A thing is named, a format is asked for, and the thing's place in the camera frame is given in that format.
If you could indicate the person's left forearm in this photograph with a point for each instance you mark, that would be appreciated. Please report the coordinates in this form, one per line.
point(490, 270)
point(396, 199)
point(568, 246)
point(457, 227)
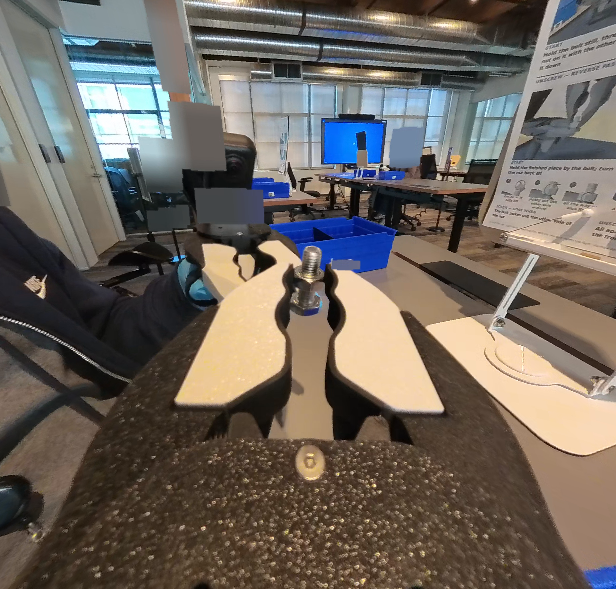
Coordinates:
point(144, 309)

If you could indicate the monitor with blue screen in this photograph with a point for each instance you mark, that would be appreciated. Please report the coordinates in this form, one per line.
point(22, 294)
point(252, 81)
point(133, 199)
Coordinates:
point(353, 141)

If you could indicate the steel hex bolt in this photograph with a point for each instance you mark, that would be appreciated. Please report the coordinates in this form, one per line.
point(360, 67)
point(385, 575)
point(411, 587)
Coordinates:
point(308, 305)

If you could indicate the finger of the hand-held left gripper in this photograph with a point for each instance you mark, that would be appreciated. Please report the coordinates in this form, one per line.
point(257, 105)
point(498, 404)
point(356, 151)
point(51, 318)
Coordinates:
point(284, 254)
point(216, 271)

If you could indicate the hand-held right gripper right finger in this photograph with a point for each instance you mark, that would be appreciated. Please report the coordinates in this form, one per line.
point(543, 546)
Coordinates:
point(380, 353)

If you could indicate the wooden document stand white base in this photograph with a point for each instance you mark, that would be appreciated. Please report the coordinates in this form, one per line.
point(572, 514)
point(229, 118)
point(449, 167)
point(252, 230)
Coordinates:
point(553, 406)

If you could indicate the white standing banner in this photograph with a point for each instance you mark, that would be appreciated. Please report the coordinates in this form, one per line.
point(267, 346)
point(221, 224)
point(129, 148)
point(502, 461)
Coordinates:
point(284, 146)

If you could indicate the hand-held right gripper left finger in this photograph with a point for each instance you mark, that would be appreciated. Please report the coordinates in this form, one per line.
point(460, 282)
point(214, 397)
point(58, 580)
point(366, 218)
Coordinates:
point(240, 348)

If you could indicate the blue plastic bin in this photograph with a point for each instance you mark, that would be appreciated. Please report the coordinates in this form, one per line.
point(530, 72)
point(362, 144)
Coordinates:
point(601, 579)
point(346, 242)
point(390, 175)
point(269, 188)

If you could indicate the silver ventilation duct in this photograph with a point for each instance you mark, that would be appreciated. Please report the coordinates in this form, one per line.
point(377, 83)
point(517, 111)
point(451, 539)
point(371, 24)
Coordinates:
point(337, 16)
point(361, 52)
point(361, 76)

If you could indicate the printed instruction sheet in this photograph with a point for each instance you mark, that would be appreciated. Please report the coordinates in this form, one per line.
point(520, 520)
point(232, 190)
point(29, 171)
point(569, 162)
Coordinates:
point(568, 141)

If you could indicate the person's grey clothing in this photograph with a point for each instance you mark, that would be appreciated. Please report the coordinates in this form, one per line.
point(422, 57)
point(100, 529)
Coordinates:
point(29, 406)

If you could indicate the person's navy jacket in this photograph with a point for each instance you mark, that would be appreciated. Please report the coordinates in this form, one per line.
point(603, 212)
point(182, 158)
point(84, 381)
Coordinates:
point(29, 271)

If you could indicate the person's left hand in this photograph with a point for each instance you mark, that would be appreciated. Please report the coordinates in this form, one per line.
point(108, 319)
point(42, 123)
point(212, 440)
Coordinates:
point(192, 285)

